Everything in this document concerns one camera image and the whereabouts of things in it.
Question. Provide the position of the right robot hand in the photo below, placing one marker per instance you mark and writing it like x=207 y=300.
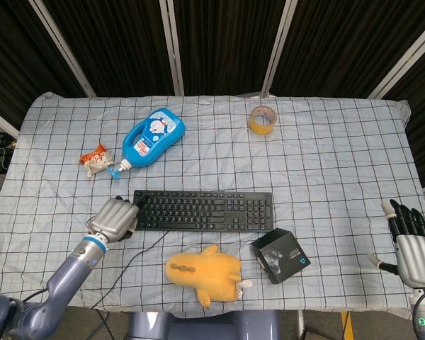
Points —
x=413 y=258

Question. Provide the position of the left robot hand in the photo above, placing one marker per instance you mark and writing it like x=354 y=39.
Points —
x=116 y=219

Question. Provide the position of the black computer keyboard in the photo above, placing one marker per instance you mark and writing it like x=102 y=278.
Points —
x=205 y=211

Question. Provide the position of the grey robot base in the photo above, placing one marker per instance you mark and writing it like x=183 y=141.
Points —
x=203 y=326

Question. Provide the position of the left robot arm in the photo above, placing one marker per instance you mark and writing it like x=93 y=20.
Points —
x=46 y=294

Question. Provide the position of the orange white snack packet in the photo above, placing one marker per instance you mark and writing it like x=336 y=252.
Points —
x=96 y=159

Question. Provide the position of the blue cartoon detergent bottle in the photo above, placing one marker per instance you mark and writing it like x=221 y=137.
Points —
x=151 y=137

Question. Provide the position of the yellow plush toy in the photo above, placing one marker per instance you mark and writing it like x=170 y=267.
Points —
x=205 y=272

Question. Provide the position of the blue checked tablecloth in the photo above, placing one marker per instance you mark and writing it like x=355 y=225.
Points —
x=212 y=170

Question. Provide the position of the black cardboard box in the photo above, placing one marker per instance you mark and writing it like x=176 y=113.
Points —
x=280 y=255

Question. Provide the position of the yellow packing tape roll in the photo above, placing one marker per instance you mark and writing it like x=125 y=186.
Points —
x=263 y=119

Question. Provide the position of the black folding screen partition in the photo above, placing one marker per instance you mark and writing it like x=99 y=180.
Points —
x=212 y=46

